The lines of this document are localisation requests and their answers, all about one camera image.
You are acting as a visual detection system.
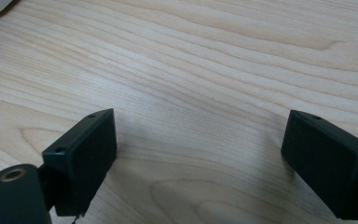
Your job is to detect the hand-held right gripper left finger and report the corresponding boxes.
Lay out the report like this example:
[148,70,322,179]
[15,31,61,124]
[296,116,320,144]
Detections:
[37,107,118,217]

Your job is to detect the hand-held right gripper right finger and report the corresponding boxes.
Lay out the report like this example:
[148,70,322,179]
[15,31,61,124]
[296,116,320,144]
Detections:
[280,108,358,221]

